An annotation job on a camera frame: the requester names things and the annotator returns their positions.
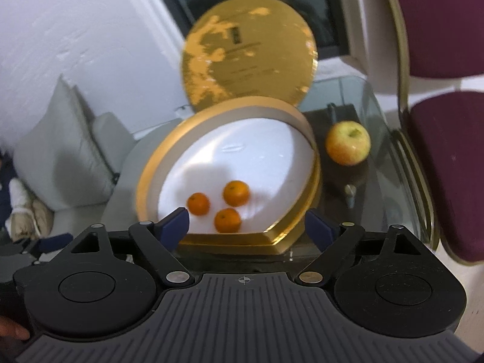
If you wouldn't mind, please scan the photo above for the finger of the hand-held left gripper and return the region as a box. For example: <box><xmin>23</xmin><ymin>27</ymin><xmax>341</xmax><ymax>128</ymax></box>
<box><xmin>22</xmin><ymin>234</ymin><xmax>74</xmax><ymax>264</ymax></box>

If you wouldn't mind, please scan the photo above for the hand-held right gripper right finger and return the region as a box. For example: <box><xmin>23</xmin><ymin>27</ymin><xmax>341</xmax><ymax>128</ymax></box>
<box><xmin>298</xmin><ymin>210</ymin><xmax>435</xmax><ymax>286</ymax></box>

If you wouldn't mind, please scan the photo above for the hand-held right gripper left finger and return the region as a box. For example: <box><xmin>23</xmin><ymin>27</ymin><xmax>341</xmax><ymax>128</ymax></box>
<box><xmin>53</xmin><ymin>207</ymin><xmax>191</xmax><ymax>287</ymax></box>

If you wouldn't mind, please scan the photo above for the round gold box white inside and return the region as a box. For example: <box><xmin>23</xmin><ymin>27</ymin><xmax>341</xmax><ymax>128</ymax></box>
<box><xmin>135</xmin><ymin>96</ymin><xmax>322</xmax><ymax>256</ymax></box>

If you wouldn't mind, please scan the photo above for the glass desktop table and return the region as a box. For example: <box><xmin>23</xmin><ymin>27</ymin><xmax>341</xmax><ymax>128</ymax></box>
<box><xmin>101</xmin><ymin>76</ymin><xmax>441</xmax><ymax>266</ymax></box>

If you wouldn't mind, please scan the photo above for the person's left hand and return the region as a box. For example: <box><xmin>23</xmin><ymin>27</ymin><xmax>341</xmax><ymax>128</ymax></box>
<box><xmin>0</xmin><ymin>317</ymin><xmax>31</xmax><ymax>341</ymax></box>

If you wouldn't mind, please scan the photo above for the small orange tangerine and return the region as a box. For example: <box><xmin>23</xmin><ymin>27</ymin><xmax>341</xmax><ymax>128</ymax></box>
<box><xmin>223</xmin><ymin>180</ymin><xmax>251</xmax><ymax>208</ymax></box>
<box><xmin>187</xmin><ymin>192</ymin><xmax>211</xmax><ymax>216</ymax></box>
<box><xmin>214</xmin><ymin>208</ymin><xmax>243</xmax><ymax>234</ymax></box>

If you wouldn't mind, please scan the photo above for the white cloth bundle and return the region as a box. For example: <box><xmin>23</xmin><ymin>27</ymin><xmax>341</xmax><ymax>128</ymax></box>
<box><xmin>8</xmin><ymin>178</ymin><xmax>56</xmax><ymax>241</ymax></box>

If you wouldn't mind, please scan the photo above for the yellow red apple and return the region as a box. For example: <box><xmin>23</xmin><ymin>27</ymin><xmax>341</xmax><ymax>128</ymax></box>
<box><xmin>325</xmin><ymin>120</ymin><xmax>371</xmax><ymax>166</ymax></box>

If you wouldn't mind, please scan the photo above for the grey cushion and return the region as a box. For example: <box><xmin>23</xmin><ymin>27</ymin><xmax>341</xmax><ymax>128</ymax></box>
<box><xmin>13</xmin><ymin>76</ymin><xmax>118</xmax><ymax>212</ymax></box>

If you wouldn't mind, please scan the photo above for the grey sofa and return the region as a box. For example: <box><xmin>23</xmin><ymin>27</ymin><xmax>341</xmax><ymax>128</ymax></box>
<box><xmin>53</xmin><ymin>111</ymin><xmax>161</xmax><ymax>237</ymax></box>

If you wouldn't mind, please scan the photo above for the round gold box lid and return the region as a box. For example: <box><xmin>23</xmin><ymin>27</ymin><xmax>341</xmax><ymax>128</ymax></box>
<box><xmin>181</xmin><ymin>0</ymin><xmax>318</xmax><ymax>113</ymax></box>

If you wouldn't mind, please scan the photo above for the maroon chair gold frame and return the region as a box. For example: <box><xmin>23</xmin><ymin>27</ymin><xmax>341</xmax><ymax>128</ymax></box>
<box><xmin>372</xmin><ymin>0</ymin><xmax>484</xmax><ymax>266</ymax></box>

